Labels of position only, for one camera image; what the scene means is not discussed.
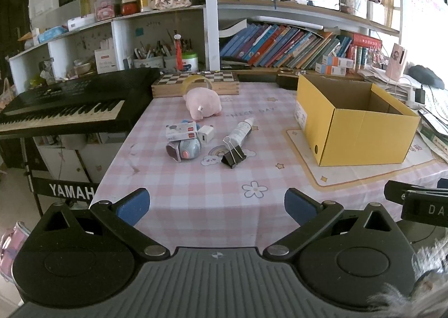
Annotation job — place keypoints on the pink checkered tablecloth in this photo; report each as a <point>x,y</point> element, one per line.
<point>204,203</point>

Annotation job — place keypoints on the orange white box stack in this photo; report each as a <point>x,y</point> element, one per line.
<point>332,65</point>

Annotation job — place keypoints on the pink plush pig toy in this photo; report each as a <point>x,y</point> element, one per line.
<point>202,103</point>

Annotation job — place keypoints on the white red small box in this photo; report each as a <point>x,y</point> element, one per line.
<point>181,131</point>

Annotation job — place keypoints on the beige star place mat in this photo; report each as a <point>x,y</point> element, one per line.
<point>332,177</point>

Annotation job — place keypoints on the wooden chess board box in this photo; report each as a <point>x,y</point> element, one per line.
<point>175,85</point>

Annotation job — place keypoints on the white glue tube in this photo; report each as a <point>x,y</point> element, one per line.
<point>239,133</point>

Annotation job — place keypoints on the pink rectangular device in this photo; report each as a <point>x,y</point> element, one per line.
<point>397,61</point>

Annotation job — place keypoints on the white green-lid jar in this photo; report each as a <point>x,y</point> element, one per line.
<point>190,61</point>

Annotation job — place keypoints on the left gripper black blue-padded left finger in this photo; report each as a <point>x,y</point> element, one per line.
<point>121,217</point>

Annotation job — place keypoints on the black keyboard stand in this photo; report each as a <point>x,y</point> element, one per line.
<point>66,190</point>

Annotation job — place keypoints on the white charger cube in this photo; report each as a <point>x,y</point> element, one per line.
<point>206,133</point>

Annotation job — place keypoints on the red round doll jar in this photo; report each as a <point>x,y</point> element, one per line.
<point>129,7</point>

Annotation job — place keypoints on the black binder clip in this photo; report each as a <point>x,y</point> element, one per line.
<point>234,156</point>

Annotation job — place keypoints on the yellow cardboard box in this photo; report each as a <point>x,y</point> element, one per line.
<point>353,123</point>

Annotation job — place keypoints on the grey pink toy gadget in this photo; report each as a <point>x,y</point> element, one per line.
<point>183,149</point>

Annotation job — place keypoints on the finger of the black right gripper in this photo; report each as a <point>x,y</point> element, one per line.
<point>419,204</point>

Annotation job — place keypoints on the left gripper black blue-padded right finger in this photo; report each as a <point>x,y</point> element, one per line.
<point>314,220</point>

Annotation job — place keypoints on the white bookshelf unit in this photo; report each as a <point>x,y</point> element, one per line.
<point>253,35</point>

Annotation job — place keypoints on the black Yamaha keyboard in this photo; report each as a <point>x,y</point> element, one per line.
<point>111,102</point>

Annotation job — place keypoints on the black power adapter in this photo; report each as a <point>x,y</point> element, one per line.
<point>420,95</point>

